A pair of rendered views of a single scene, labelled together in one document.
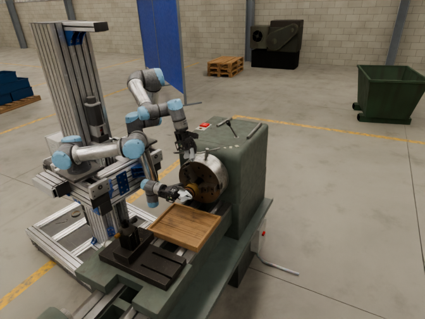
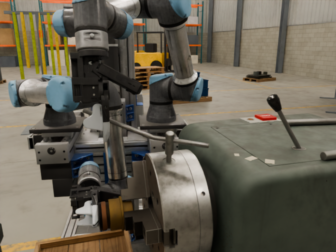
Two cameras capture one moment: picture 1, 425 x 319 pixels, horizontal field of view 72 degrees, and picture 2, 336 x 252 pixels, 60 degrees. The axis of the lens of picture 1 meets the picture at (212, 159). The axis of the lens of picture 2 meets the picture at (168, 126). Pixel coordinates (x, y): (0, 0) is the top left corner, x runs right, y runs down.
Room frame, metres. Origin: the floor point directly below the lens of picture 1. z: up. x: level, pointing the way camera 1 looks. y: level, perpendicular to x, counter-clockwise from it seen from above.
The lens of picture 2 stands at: (1.11, -0.47, 1.53)
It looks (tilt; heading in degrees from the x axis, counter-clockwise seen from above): 16 degrees down; 46
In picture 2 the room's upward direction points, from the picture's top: straight up
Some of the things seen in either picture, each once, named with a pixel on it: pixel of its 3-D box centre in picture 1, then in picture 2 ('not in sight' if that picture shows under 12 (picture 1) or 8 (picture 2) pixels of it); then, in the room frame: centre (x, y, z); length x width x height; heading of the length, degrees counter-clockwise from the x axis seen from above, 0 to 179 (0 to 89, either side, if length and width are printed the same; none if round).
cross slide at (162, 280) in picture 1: (141, 259); not in sight; (1.08, 0.38, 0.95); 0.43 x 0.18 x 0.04; 61
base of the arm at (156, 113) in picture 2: not in sight; (161, 109); (2.07, 0.59, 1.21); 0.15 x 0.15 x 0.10
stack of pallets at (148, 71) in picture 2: not in sight; (144, 77); (7.76, 7.66, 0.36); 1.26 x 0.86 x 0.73; 163
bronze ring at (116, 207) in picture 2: (191, 190); (115, 214); (1.49, 0.14, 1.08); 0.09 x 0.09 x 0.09; 61
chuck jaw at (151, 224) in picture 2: (209, 187); (148, 227); (1.52, 0.03, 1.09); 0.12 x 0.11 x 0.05; 61
